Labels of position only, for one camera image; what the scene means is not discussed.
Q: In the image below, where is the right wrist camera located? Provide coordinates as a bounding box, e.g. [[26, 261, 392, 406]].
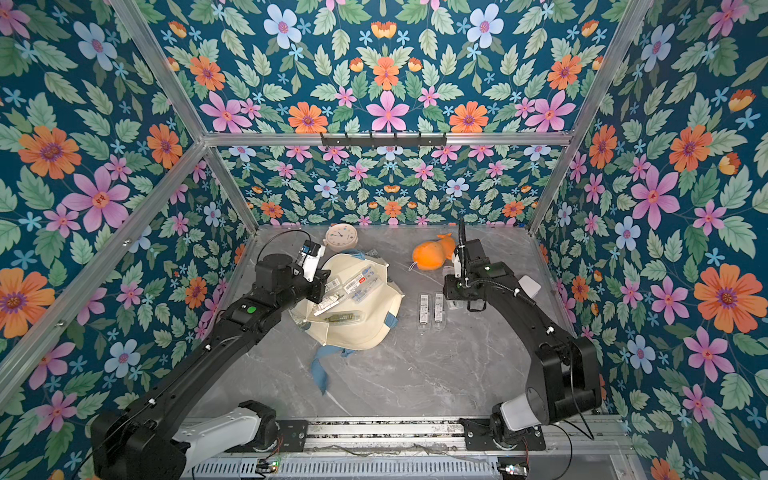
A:
[[452, 246, 465, 278]]

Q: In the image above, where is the cream canvas tote bag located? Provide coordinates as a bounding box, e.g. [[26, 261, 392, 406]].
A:
[[290, 251, 404, 393]]

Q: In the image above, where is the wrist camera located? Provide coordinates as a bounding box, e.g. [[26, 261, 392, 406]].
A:
[[452, 246, 465, 278], [298, 239, 325, 282]]

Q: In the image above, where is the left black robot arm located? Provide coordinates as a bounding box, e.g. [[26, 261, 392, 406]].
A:
[[91, 254, 331, 479]]

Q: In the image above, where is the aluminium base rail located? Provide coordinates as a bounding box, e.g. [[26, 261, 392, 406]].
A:
[[183, 416, 646, 479]]

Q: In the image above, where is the orange plastic fish toy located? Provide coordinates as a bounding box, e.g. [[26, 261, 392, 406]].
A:
[[412, 233, 456, 271]]

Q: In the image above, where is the white rectangular box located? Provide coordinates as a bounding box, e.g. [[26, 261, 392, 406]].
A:
[[518, 275, 542, 299]]

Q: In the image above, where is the black hook rail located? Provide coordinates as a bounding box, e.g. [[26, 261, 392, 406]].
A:
[[320, 133, 448, 148]]

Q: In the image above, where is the pink round alarm clock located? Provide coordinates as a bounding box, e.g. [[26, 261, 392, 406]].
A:
[[324, 223, 359, 252]]

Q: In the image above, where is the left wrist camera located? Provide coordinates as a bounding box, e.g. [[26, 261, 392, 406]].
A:
[[298, 239, 325, 282]]

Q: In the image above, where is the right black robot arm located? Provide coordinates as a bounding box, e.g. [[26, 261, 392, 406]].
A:
[[443, 221, 602, 447]]

